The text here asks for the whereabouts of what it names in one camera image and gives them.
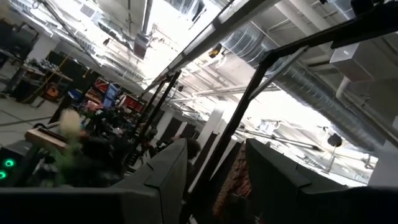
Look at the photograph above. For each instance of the person in patterned shirt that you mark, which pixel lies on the person in patterned shirt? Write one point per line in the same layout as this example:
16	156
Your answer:
236	180

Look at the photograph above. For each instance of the black round ceiling lamp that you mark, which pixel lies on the black round ceiling lamp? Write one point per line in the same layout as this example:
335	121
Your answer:
334	140

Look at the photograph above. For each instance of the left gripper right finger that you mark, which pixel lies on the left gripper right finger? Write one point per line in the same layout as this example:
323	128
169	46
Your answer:
295	199

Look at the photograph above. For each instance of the red and blue storage bins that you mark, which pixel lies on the red and blue storage bins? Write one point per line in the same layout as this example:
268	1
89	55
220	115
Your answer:
109	93

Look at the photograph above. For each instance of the black device with green lights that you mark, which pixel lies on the black device with green lights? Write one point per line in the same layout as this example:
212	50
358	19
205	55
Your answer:
9	168

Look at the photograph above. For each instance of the grey ceiling pipe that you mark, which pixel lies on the grey ceiling pipe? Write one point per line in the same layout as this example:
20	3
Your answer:
143	37

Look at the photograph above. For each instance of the black aluminium table frame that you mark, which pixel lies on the black aluminium table frame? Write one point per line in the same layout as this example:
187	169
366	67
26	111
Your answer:
236	124

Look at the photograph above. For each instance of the silver ventilation duct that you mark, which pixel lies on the silver ventilation duct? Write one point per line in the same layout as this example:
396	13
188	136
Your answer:
311	90

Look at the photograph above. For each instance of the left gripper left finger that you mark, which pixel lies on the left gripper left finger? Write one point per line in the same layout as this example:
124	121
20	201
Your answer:
93	205

